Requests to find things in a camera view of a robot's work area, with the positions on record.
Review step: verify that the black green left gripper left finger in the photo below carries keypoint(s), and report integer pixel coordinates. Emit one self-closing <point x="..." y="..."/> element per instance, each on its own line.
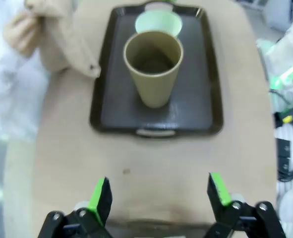
<point x="101" y="200"/>

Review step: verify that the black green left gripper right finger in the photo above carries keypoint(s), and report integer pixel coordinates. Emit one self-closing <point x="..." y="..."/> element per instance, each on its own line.
<point x="216" y="191"/>

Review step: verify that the tall brown cup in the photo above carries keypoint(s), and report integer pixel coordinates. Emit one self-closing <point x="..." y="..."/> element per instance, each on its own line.
<point x="153" y="89"/>

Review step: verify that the beige cloth mat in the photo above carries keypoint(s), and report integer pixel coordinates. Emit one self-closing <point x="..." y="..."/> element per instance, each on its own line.
<point x="62" y="44"/>

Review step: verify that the mint green bowl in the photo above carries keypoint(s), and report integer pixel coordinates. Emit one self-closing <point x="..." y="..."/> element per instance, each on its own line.
<point x="158" y="22"/>

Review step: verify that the person's right forearm white sleeve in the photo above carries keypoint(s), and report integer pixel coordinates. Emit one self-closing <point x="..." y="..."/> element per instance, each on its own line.
<point x="10" y="94"/>

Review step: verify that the dark brown serving tray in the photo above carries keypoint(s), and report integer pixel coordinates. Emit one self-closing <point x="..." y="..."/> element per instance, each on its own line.
<point x="193" y="111"/>

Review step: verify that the person's right hand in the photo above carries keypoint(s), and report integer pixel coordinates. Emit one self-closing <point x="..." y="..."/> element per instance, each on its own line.
<point x="19" y="34"/>

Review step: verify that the black adapter box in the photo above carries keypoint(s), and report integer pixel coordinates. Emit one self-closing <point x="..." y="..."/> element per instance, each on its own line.
<point x="284" y="148"/>
<point x="284" y="165"/>

